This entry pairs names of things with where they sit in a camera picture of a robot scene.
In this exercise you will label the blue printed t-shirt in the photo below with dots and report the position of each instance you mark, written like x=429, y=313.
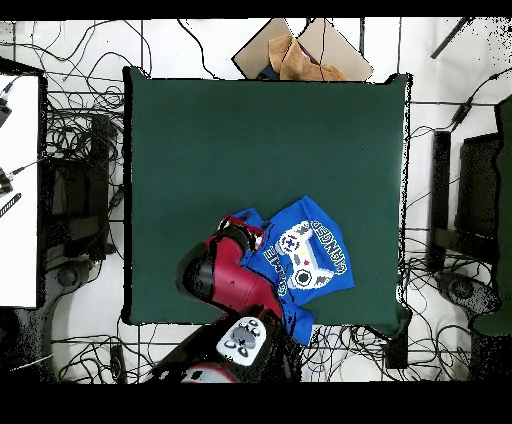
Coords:
x=312, y=216

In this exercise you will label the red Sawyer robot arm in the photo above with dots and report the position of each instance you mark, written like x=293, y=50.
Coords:
x=236, y=280

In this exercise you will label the dark green table cloth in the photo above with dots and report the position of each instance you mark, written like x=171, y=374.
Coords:
x=260, y=140

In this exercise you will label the brown cloth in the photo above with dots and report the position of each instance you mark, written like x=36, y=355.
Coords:
x=296, y=64

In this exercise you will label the open cardboard box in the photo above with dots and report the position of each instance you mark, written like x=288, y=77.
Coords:
x=340, y=52

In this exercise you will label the black chair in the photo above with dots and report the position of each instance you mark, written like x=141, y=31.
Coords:
x=476, y=192

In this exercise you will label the black power adapter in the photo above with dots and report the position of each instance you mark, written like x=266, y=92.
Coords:
x=460, y=115

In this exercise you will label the white side table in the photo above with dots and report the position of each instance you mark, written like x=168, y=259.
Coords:
x=20, y=200

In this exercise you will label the green cloth on neighbouring table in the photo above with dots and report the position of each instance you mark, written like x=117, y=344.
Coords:
x=504, y=240

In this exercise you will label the black rod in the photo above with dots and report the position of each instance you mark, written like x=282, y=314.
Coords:
x=450, y=39

